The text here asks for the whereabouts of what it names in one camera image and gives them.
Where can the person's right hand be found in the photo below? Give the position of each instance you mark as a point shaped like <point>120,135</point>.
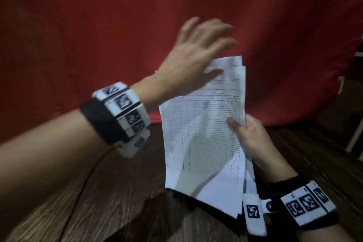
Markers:
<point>258,145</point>

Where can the person's left hand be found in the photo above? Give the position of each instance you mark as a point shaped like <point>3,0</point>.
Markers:
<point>184,63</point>

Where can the person's left little finger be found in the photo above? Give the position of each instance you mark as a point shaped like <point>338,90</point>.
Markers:
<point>188,27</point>

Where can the person's left thumb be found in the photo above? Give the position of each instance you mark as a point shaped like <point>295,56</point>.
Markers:
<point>211,76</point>

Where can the person's right thumb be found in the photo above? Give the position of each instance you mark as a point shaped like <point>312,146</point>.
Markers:
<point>237,132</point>

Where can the white printed paper sheets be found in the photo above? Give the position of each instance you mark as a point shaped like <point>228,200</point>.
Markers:
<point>201,137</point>

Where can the person's left forearm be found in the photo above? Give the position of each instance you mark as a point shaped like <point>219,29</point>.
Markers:
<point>42,159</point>

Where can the person's right forearm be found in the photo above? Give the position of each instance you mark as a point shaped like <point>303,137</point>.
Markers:
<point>326,234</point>

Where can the red cloth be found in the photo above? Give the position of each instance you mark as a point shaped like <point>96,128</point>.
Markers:
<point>113,23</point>

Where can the black white right wrist tracker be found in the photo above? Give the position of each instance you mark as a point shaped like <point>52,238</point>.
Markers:
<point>306,202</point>

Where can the black white wrist tracker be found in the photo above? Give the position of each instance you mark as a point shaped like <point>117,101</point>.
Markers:
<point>119,114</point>
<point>306,202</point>

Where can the black white left wrist tracker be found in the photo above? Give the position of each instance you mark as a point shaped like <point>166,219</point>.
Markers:
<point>119,114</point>

